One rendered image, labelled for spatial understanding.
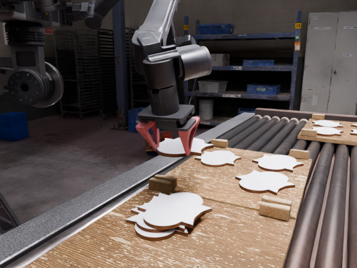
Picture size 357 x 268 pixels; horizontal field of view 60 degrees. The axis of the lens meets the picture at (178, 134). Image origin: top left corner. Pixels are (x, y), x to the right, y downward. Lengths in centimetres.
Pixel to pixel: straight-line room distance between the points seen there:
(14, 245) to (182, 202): 32
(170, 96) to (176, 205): 22
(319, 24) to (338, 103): 124
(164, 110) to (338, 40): 480
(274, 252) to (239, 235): 7
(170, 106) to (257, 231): 29
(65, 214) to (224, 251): 37
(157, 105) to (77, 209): 31
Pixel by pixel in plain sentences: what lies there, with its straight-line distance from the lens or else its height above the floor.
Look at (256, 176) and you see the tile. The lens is 84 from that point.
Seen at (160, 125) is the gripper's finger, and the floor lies 112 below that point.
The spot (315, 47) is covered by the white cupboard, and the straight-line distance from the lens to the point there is 527.
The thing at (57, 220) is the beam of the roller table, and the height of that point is 92.
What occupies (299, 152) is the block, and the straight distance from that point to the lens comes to 104.
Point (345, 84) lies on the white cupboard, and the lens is 532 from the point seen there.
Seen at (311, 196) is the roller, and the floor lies 92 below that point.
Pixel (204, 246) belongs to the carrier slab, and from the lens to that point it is 56.
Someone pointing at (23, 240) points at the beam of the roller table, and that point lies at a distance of 67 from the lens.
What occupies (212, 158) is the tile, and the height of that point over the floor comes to 94.
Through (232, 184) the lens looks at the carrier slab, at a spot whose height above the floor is 94.
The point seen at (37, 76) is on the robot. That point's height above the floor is 118.
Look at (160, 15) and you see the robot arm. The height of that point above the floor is 134.
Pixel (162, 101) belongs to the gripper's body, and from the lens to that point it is 59.
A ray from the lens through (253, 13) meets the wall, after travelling 593.
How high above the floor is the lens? 125
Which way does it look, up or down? 14 degrees down
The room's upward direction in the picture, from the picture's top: straight up
